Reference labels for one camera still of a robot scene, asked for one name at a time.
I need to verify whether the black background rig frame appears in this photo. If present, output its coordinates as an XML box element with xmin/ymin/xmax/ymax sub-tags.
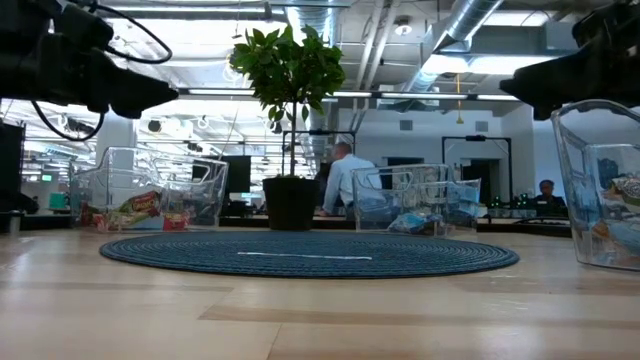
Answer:
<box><xmin>441</xmin><ymin>134</ymin><xmax>514</xmax><ymax>224</ymax></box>

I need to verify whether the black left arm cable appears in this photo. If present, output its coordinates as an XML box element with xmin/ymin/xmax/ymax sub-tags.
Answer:
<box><xmin>30</xmin><ymin>2</ymin><xmax>174</xmax><ymax>143</ymax></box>

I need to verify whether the black cabinet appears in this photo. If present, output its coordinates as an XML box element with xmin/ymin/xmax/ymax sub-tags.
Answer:
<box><xmin>0</xmin><ymin>122</ymin><xmax>26</xmax><ymax>234</ymax></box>

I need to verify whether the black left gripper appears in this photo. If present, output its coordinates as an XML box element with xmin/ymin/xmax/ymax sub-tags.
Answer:
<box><xmin>37</xmin><ymin>37</ymin><xmax>180</xmax><ymax>120</ymax></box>

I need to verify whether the black background monitor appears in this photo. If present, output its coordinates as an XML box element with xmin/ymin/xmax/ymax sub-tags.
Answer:
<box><xmin>227</xmin><ymin>154</ymin><xmax>252</xmax><ymax>194</ymax></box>

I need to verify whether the white blue granola bar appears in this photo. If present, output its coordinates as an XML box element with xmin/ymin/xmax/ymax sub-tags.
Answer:
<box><xmin>607</xmin><ymin>222</ymin><xmax>640</xmax><ymax>267</ymax></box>

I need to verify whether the black aluminium table frame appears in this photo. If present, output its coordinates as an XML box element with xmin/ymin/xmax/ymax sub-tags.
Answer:
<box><xmin>19</xmin><ymin>213</ymin><xmax>572</xmax><ymax>239</ymax></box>

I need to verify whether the silver ventilation duct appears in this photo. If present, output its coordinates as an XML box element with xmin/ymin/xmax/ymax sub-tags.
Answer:
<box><xmin>399</xmin><ymin>0</ymin><xmax>505</xmax><ymax>94</ymax></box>

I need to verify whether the person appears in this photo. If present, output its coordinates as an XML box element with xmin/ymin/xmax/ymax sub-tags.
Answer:
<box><xmin>319</xmin><ymin>141</ymin><xmax>384</xmax><ymax>217</ymax></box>
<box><xmin>533</xmin><ymin>178</ymin><xmax>568</xmax><ymax>208</ymax></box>

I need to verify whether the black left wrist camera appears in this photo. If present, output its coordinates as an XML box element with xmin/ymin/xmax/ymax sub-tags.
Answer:
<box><xmin>58</xmin><ymin>3</ymin><xmax>115</xmax><ymax>51</ymax></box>

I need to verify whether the round dark blue woven placemat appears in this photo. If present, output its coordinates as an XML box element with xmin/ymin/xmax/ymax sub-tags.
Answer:
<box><xmin>98</xmin><ymin>229</ymin><xmax>521</xmax><ymax>280</ymax></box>

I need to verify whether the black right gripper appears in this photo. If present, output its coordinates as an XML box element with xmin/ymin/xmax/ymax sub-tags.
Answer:
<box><xmin>499</xmin><ymin>0</ymin><xmax>640</xmax><ymax>121</ymax></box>

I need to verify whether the clear plastic bin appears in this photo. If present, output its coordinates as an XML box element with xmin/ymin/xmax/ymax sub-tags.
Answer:
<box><xmin>351</xmin><ymin>163</ymin><xmax>482</xmax><ymax>237</ymax></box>
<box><xmin>68</xmin><ymin>145</ymin><xmax>230</xmax><ymax>233</ymax></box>
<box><xmin>551</xmin><ymin>98</ymin><xmax>640</xmax><ymax>272</ymax></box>

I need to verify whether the green plant in black pot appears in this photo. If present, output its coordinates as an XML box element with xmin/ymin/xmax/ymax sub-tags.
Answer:
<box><xmin>228</xmin><ymin>23</ymin><xmax>347</xmax><ymax>232</ymax></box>

